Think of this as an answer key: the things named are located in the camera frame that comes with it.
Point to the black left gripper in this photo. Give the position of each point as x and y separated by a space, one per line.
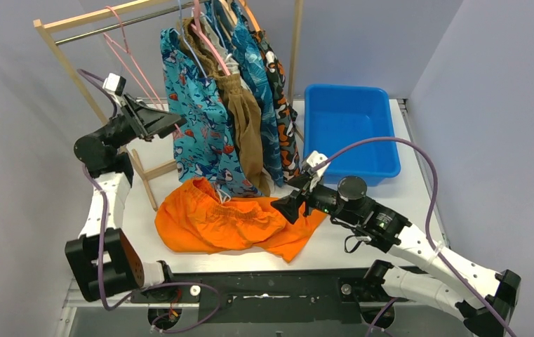
136 121

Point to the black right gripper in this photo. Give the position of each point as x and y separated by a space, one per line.
290 205

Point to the light blue shark print shorts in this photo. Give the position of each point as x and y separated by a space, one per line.
204 148

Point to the khaki brown shorts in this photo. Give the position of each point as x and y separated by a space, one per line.
244 111

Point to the thick pink hanger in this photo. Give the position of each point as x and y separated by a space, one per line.
198 30

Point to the light blue hanger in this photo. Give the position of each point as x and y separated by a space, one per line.
193 44

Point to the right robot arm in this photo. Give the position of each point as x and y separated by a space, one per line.
481 298

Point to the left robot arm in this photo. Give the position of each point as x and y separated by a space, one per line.
102 259

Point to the orange camouflage shorts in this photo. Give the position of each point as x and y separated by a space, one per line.
285 114

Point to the white shorts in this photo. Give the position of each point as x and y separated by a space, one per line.
217 40

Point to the dark blue leaf print shorts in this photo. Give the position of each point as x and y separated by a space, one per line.
245 51

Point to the orange hanger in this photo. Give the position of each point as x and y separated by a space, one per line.
250 15

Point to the blue plastic bin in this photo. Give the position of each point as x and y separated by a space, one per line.
337 116

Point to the wooden clothes rack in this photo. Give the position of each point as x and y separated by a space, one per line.
46 30

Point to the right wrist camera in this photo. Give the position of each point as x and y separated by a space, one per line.
316 164

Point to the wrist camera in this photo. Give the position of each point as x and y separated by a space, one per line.
114 84
316 164

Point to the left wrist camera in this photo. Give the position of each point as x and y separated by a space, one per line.
114 84

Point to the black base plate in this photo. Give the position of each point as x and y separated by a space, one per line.
272 297

